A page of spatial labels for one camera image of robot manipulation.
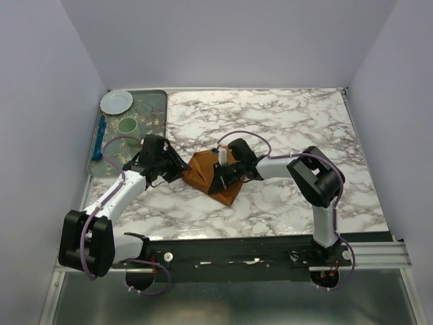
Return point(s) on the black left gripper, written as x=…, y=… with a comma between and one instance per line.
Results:
x=178, y=165

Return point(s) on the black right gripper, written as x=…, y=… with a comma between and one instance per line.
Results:
x=220, y=181

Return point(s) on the orange-brown cloth napkin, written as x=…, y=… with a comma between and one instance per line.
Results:
x=201, y=174

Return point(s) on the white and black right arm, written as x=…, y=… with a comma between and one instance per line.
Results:
x=319, y=181

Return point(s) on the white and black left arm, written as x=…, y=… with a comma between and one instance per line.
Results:
x=88, y=242

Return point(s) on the light green cup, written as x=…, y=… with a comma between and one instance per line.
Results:
x=128, y=128

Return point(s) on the floral teal serving tray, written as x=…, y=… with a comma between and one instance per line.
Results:
x=125, y=117

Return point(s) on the blue plastic utensil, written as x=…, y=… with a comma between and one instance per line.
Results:
x=97, y=155

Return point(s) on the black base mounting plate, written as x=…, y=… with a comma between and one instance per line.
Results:
x=209, y=249

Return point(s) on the white round plate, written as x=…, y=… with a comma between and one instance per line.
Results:
x=116, y=102

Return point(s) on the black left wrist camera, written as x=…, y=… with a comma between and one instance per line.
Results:
x=152, y=147

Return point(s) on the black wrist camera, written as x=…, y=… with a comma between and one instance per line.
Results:
x=240, y=150
x=152, y=147

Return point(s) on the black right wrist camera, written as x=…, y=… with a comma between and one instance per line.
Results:
x=240, y=150

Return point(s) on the aluminium frame rail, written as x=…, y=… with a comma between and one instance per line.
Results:
x=355, y=255

